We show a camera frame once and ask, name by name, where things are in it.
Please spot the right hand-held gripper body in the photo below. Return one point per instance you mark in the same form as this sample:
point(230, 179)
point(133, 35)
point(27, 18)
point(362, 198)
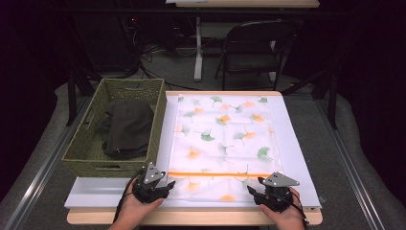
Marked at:
point(276, 198)

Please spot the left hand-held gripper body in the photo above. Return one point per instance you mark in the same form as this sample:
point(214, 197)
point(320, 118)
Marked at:
point(150, 191)

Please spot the leaf-print white laundry bag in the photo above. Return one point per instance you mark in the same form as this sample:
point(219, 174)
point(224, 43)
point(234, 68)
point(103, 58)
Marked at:
point(223, 143)

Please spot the dark grey garment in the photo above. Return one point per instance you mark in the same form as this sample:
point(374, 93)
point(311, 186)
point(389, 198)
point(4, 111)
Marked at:
point(127, 127)

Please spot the green woven basket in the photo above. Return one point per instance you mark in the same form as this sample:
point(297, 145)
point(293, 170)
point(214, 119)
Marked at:
point(86, 153)

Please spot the person's left hand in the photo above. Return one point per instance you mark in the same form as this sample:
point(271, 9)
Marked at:
point(135, 209)

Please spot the person's right hand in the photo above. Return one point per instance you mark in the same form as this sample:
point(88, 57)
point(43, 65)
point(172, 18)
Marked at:
point(288, 217)

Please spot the light wooden table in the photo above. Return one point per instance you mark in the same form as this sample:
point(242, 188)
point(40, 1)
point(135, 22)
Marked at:
point(198, 217)

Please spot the white board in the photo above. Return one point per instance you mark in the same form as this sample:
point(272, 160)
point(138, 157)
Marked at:
point(102, 191)

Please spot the black metal stand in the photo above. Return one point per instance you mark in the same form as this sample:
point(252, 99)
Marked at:
point(71, 96)
point(333, 102)

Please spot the black folding chair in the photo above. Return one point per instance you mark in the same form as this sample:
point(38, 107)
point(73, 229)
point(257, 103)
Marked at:
point(252, 48)

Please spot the white-legged wooden desk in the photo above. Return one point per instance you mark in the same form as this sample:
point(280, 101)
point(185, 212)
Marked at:
point(198, 48)

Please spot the metal floor rail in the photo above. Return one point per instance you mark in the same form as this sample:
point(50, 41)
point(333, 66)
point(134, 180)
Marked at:
point(348, 166)
point(48, 166)

